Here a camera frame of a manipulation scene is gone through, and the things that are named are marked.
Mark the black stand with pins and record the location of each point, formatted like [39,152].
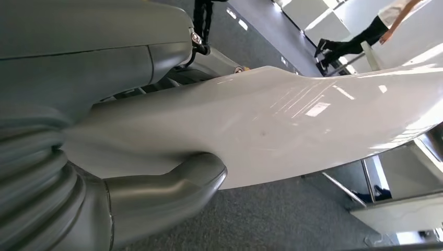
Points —
[202,20]

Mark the stainless steel table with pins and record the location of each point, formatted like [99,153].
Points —
[398,211]

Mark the person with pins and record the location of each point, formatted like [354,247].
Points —
[360,38]

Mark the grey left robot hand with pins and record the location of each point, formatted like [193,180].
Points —
[76,52]

